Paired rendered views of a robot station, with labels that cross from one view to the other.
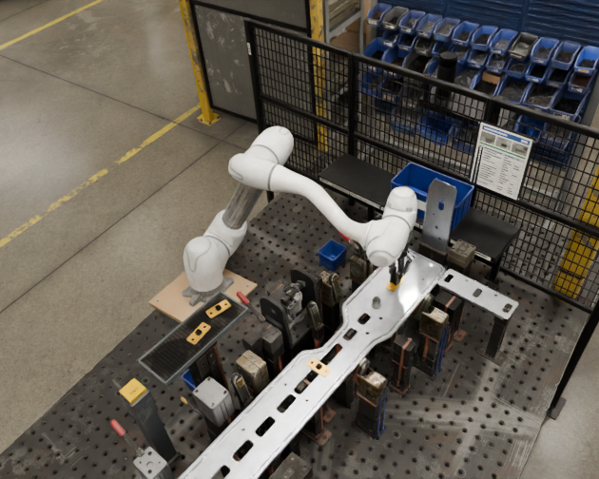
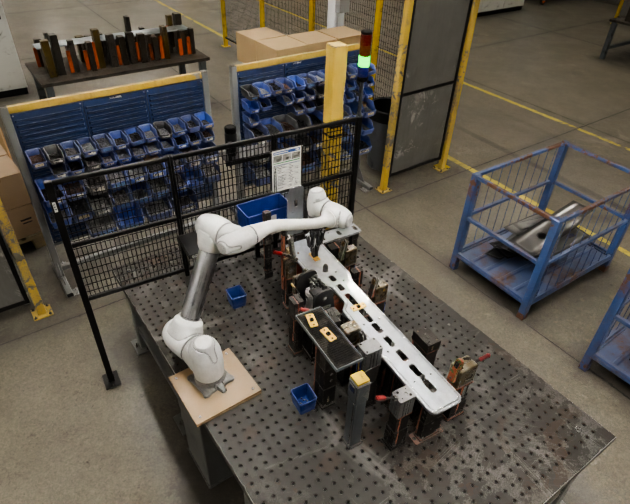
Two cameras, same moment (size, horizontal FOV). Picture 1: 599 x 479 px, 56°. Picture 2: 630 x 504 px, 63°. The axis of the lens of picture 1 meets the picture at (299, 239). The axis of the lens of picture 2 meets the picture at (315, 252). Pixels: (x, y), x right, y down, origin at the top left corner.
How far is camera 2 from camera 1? 2.11 m
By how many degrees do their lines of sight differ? 55
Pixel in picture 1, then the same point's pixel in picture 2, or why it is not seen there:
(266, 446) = (402, 343)
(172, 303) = (211, 406)
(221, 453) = (400, 365)
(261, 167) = (247, 231)
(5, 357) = not seen: outside the picture
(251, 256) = not seen: hidden behind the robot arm
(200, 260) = (216, 349)
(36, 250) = not seen: outside the picture
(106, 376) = (259, 473)
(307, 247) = (211, 310)
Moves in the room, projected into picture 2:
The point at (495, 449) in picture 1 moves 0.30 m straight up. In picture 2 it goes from (405, 286) to (412, 249)
